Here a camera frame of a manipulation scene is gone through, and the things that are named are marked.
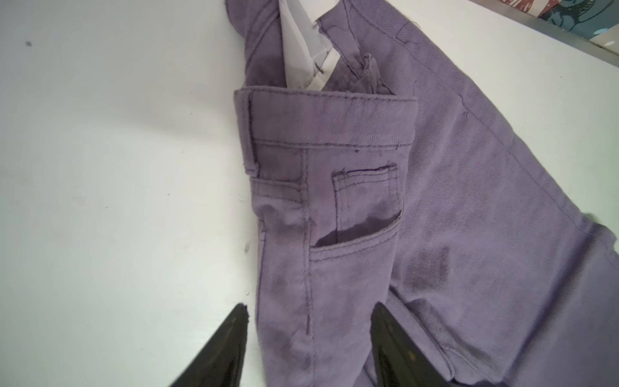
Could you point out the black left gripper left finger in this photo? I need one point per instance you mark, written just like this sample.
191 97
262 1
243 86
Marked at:
220 362

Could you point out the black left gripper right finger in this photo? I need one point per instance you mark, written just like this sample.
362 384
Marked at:
399 362

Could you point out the purple trousers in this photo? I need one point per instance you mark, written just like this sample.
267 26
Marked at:
380 173

